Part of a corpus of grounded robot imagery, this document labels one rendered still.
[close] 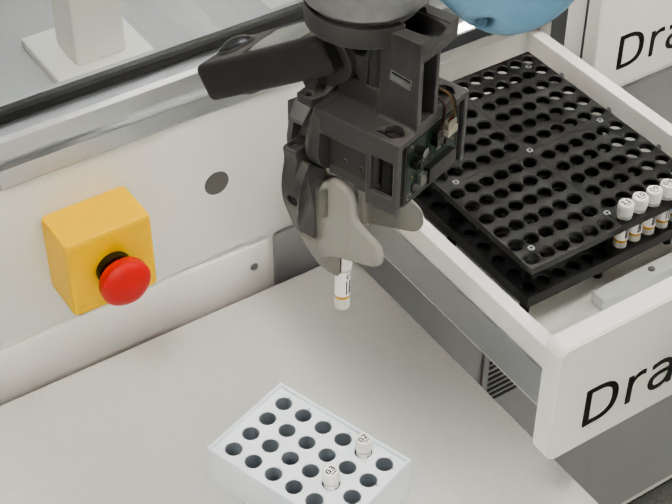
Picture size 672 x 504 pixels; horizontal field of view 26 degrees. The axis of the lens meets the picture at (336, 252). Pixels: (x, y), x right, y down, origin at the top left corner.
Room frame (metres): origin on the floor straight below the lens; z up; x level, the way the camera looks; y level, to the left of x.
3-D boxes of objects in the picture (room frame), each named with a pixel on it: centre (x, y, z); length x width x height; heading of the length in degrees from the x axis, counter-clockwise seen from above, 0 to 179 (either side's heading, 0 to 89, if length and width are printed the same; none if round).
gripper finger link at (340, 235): (0.69, -0.01, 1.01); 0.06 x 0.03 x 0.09; 53
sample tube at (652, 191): (0.86, -0.24, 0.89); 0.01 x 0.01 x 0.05
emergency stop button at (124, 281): (0.80, 0.16, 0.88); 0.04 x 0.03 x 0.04; 123
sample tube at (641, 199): (0.85, -0.23, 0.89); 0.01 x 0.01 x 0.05
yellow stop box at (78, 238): (0.83, 0.18, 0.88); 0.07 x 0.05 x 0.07; 123
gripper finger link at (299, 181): (0.70, 0.01, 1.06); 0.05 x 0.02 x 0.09; 143
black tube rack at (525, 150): (0.92, -0.15, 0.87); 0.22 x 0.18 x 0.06; 33
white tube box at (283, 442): (0.69, 0.02, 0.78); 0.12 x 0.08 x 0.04; 52
